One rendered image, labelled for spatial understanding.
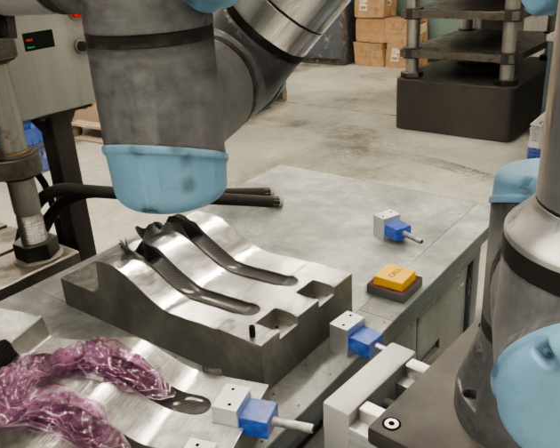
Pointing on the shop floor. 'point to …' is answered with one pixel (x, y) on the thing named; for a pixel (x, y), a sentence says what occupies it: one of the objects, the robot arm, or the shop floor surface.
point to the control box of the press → (55, 107)
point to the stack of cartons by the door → (382, 34)
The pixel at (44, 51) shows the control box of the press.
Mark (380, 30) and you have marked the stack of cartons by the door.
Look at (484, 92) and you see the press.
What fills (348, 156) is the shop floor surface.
